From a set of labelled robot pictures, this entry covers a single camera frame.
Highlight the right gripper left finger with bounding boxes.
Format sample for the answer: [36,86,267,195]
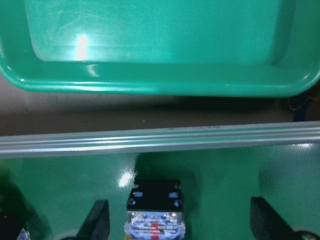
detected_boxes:
[62,199,110,240]

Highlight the green tray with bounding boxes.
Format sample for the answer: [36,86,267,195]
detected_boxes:
[0,0,320,98]

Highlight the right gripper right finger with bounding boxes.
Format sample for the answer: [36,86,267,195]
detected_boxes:
[250,197,320,240]

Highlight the green conveyor belt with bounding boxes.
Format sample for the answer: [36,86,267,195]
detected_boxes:
[0,121,320,240]

